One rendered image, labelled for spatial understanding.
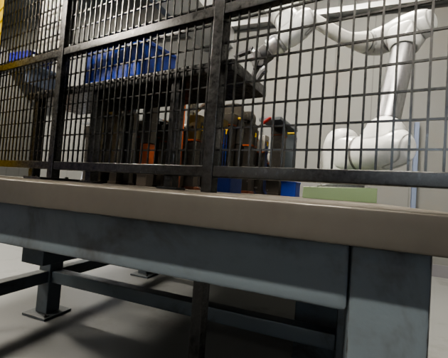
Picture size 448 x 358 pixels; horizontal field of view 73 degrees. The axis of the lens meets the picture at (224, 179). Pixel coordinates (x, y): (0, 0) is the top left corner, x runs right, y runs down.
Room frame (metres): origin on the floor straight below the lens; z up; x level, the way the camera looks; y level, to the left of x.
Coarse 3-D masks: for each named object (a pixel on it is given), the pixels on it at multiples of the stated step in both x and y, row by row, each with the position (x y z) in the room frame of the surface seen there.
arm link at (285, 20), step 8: (288, 16) 1.17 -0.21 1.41; (296, 16) 1.16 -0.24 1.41; (304, 16) 1.14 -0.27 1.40; (312, 16) 1.14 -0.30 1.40; (288, 24) 1.17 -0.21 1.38; (296, 24) 1.16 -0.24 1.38; (304, 24) 1.15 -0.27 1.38; (288, 32) 1.17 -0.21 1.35; (296, 32) 1.17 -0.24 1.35; (304, 32) 1.17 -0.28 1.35; (288, 40) 1.19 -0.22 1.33; (296, 40) 1.19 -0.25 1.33
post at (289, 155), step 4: (288, 136) 2.16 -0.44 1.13; (292, 136) 2.14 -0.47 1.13; (288, 140) 2.15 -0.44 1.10; (292, 140) 2.14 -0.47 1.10; (288, 144) 2.15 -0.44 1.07; (292, 144) 2.14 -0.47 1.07; (296, 144) 2.18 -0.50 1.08; (288, 148) 2.15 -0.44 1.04; (288, 152) 2.15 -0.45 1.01; (292, 152) 2.14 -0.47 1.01; (288, 156) 2.15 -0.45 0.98; (292, 156) 2.14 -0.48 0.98; (288, 160) 2.15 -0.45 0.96; (284, 164) 2.16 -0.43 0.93; (288, 164) 2.15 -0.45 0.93
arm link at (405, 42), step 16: (400, 16) 1.33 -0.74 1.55; (384, 32) 1.38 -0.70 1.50; (400, 32) 1.30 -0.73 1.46; (400, 48) 1.29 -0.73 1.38; (416, 48) 1.31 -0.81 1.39; (384, 80) 1.31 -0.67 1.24; (400, 80) 1.25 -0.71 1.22; (384, 96) 1.27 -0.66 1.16; (400, 96) 1.24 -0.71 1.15; (384, 112) 1.24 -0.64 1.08; (400, 112) 1.24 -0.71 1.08; (368, 128) 1.24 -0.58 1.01; (384, 128) 1.18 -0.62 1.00; (400, 128) 1.18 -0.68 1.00; (352, 144) 1.28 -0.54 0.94; (368, 144) 1.21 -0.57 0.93; (384, 144) 1.15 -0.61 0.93; (400, 144) 1.13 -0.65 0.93; (352, 160) 1.28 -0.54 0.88; (368, 160) 1.21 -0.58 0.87; (384, 160) 1.17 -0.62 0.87; (400, 160) 1.15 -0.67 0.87
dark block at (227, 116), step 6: (228, 114) 1.59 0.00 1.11; (234, 114) 1.58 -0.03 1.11; (228, 120) 1.59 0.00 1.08; (234, 120) 1.59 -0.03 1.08; (228, 126) 1.60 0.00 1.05; (228, 132) 1.60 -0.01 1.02; (234, 132) 1.60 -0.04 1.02; (228, 138) 1.59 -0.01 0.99; (234, 138) 1.61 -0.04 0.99; (228, 144) 1.59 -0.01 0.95; (234, 144) 1.61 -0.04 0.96
